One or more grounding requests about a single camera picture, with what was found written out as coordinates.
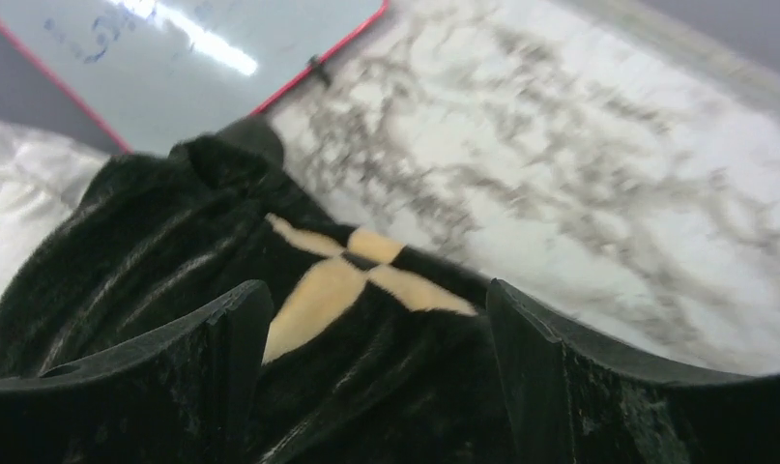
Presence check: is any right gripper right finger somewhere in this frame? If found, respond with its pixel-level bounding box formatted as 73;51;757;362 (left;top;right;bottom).
486;279;780;464

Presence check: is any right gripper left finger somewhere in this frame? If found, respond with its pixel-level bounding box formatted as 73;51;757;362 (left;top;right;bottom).
0;281;273;463

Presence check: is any black floral pillowcase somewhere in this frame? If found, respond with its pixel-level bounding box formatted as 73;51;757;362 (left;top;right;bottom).
0;135;516;463

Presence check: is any white pillow insert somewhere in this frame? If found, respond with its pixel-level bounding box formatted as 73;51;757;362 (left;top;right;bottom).
0;121;108;296

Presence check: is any pink framed whiteboard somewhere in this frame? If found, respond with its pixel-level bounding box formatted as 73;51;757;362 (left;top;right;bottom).
0;1;388;153

